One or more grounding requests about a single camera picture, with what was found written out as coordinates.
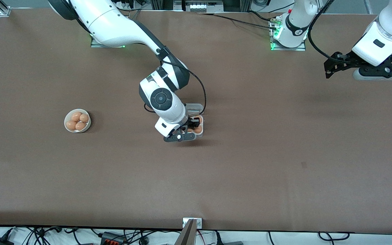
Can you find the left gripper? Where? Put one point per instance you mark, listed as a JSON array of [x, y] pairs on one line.
[[348, 60]]

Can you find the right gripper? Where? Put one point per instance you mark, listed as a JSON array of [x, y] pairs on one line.
[[193, 121]]

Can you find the clear plastic egg box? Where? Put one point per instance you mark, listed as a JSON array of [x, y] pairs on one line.
[[196, 108]]

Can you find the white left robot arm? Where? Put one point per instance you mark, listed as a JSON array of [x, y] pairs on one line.
[[294, 37]]

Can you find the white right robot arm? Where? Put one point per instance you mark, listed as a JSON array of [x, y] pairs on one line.
[[114, 23]]

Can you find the thin grey rod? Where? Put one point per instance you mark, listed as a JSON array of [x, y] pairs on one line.
[[369, 6]]

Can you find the white round bowl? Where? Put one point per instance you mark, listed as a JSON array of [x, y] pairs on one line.
[[88, 126]]

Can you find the black plug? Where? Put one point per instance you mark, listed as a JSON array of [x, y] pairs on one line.
[[218, 238]]

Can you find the power strip with plugs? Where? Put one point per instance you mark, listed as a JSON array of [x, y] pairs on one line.
[[128, 4]]

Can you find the black orange connector block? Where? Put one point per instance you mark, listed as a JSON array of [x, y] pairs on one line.
[[112, 238]]

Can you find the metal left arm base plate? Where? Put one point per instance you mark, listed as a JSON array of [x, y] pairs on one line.
[[298, 48]]

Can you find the metal clamp bracket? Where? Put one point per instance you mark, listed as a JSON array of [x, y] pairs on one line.
[[198, 223]]

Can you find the grey camera stand bar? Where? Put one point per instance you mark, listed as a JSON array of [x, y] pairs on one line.
[[187, 236]]

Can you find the dark frame profile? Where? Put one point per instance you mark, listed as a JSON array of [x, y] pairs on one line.
[[237, 5], [160, 4]]

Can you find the grey electrical switch unit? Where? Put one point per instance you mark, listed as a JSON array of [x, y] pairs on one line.
[[199, 6]]

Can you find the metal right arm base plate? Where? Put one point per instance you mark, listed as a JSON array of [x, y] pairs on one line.
[[95, 43]]

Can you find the aluminium frame post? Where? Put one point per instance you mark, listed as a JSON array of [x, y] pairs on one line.
[[3, 8]]

